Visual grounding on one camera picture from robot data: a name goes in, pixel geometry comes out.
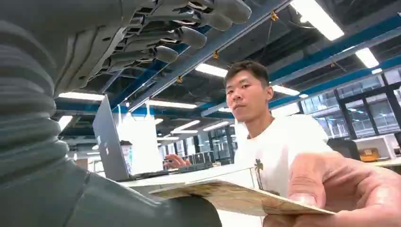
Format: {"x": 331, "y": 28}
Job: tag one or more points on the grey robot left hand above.
{"x": 62, "y": 25}

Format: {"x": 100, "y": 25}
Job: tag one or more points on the person's left hand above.
{"x": 360, "y": 194}

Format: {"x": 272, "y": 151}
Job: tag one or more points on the person's right hand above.
{"x": 177, "y": 161}

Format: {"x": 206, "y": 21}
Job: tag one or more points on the printed tan card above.
{"x": 231, "y": 195}

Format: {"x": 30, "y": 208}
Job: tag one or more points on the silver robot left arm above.
{"x": 25, "y": 125}

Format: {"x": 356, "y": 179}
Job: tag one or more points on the white raised desk shelf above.
{"x": 188, "y": 177}

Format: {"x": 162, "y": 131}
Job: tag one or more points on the brown cardboard box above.
{"x": 368, "y": 154}

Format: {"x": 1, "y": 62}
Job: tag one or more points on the black office chair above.
{"x": 343, "y": 148}

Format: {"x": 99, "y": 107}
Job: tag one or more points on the white cabinet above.
{"x": 380, "y": 142}

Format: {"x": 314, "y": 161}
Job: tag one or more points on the ceiling light panel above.
{"x": 367, "y": 58}
{"x": 81, "y": 96}
{"x": 172, "y": 104}
{"x": 319, "y": 20}
{"x": 211, "y": 70}
{"x": 285, "y": 90}

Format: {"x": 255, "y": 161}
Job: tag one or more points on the grey laptop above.
{"x": 109, "y": 147}

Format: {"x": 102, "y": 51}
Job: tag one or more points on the person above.
{"x": 282, "y": 141}

